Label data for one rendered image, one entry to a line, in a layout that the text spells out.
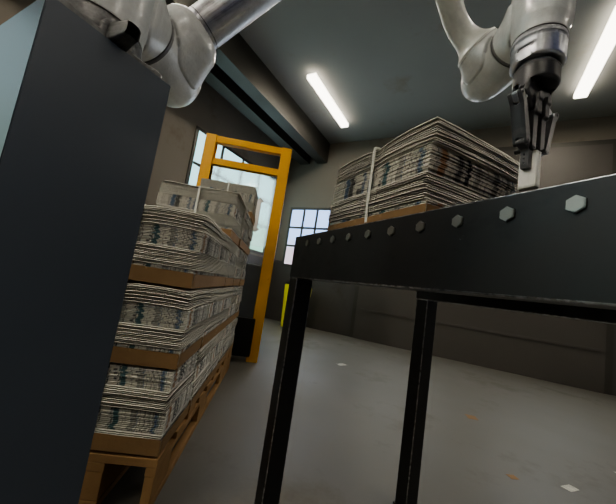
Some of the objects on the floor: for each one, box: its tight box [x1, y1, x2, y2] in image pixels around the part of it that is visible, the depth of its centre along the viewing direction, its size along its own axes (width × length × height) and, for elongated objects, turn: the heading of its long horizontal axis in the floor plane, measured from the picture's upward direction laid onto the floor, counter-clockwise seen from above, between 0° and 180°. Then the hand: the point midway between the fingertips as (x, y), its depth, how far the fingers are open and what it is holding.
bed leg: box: [254, 278, 312, 504], centre depth 83 cm, size 6×6×68 cm
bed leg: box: [393, 299, 438, 504], centre depth 105 cm, size 6×6×68 cm
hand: (529, 171), depth 57 cm, fingers closed
